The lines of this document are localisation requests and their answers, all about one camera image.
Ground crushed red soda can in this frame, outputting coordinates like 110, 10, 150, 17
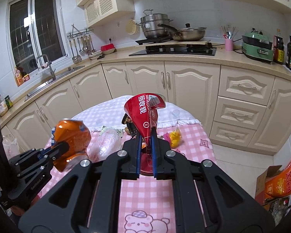
124, 93, 166, 176

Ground white translucent plastic bag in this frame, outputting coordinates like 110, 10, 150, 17
87, 127, 123, 162

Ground crushed orange soda can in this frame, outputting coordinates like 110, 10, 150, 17
51, 119, 91, 173

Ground cream lower kitchen cabinets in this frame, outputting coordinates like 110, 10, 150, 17
4, 62, 291, 155

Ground yellow snack bag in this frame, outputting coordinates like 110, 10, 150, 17
163, 128, 182, 149

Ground black gold snack wrapper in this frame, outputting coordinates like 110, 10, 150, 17
121, 114, 137, 138

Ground pink checkered tablecloth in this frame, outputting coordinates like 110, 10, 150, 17
37, 123, 218, 233

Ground white checkered cloth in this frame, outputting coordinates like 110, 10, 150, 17
71, 95, 202, 132

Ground glass jar on counter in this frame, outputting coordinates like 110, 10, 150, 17
0, 95, 9, 117

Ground red lidded bowl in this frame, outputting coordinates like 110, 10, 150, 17
101, 44, 115, 55

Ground black gas stove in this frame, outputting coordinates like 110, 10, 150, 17
129, 37, 217, 56

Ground chrome sink faucet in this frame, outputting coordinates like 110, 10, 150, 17
36, 54, 56, 81

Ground steel frying pan with lid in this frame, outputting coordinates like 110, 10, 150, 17
158, 24, 207, 42

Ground stainless steel steamer pot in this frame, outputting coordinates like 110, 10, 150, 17
137, 9, 172, 39

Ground pink utensil cup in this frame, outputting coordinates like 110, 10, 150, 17
225, 38, 234, 52

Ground hanging utensil rack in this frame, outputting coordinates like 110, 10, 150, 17
67, 24, 96, 64

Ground brown cardboard box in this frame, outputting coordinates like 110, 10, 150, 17
254, 165, 291, 225

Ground window with black grille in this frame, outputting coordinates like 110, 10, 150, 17
9, 0, 66, 76

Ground green electric cooker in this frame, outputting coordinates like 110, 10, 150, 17
242, 28, 274, 63

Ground orange rice bag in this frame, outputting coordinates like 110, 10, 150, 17
265, 160, 291, 198

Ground cream upper corner cabinet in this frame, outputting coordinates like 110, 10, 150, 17
76, 0, 135, 27

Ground dark soy sauce bottle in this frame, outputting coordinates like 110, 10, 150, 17
273, 35, 284, 65

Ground round yellow wall strainer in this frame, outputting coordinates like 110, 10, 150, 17
125, 19, 139, 35

